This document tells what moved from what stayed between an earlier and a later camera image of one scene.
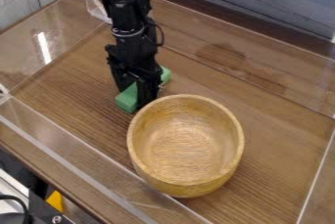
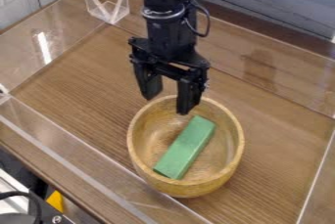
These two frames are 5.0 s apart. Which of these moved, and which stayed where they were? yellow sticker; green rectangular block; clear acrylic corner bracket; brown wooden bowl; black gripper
Moved: black gripper; green rectangular block
Stayed: yellow sticker; brown wooden bowl; clear acrylic corner bracket
